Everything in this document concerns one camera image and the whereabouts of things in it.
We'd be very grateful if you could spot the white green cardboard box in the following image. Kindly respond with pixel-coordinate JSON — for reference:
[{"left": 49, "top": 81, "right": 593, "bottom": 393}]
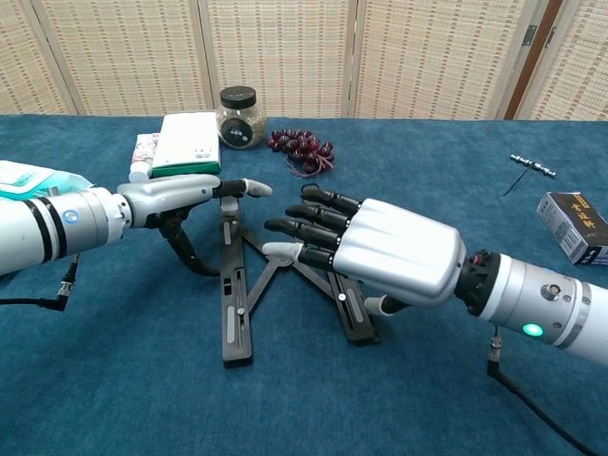
[{"left": 150, "top": 111, "right": 223, "bottom": 180}]

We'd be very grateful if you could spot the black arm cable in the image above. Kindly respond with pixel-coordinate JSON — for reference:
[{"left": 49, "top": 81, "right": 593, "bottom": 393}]
[
  {"left": 0, "top": 251, "right": 81, "bottom": 314},
  {"left": 486, "top": 325, "right": 599, "bottom": 456}
]

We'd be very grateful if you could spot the blue table cloth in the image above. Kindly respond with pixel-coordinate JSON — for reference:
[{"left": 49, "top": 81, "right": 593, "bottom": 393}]
[{"left": 0, "top": 113, "right": 608, "bottom": 456}]

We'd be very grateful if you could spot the teal wet wipes pack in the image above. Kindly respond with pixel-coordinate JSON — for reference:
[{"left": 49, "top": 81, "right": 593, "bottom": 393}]
[{"left": 0, "top": 160, "right": 96, "bottom": 200}]

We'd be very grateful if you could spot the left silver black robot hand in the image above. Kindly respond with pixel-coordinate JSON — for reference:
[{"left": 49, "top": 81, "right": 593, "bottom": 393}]
[{"left": 116, "top": 173, "right": 275, "bottom": 276}]

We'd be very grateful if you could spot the bamboo folding screen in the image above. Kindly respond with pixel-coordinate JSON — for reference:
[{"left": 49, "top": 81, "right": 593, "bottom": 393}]
[{"left": 0, "top": 0, "right": 608, "bottom": 123}]

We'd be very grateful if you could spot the metal screen hinge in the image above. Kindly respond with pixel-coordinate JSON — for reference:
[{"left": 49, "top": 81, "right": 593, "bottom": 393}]
[{"left": 521, "top": 24, "right": 558, "bottom": 48}]

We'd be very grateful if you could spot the small white bottle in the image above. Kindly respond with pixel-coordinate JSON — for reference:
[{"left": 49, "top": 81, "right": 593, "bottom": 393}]
[{"left": 127, "top": 133, "right": 161, "bottom": 184}]

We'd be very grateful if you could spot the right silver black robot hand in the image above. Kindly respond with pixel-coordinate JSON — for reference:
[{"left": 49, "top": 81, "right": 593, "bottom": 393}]
[{"left": 262, "top": 183, "right": 469, "bottom": 317}]

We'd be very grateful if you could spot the black box gold lettering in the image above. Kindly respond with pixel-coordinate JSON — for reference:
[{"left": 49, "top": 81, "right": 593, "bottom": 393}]
[{"left": 536, "top": 191, "right": 608, "bottom": 267}]

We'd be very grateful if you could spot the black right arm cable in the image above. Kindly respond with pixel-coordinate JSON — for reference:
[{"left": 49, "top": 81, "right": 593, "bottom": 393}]
[{"left": 486, "top": 325, "right": 599, "bottom": 456}]

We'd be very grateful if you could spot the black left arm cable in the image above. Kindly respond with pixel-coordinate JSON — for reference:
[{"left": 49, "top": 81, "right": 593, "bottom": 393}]
[{"left": 0, "top": 251, "right": 81, "bottom": 314}]

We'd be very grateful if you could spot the metal T-handle tool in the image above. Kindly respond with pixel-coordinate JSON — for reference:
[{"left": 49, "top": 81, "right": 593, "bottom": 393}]
[{"left": 502, "top": 152, "right": 558, "bottom": 198}]

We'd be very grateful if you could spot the black folding laptop stand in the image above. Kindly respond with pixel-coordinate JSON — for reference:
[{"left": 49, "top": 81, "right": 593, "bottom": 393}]
[{"left": 218, "top": 182, "right": 382, "bottom": 370}]

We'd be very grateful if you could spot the dark red grape bunch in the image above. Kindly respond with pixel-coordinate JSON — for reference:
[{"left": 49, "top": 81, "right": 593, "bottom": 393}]
[{"left": 265, "top": 127, "right": 336, "bottom": 180}]

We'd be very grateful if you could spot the glass jar black lid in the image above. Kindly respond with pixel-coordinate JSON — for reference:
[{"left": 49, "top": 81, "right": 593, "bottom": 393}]
[{"left": 217, "top": 86, "right": 266, "bottom": 151}]

